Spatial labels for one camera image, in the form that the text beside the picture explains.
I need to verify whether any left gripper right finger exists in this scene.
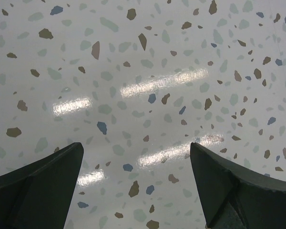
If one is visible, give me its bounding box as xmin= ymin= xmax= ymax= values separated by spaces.
xmin=190 ymin=143 xmax=286 ymax=229

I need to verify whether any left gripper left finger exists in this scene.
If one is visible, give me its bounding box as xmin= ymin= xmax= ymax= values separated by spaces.
xmin=0 ymin=143 xmax=84 ymax=229

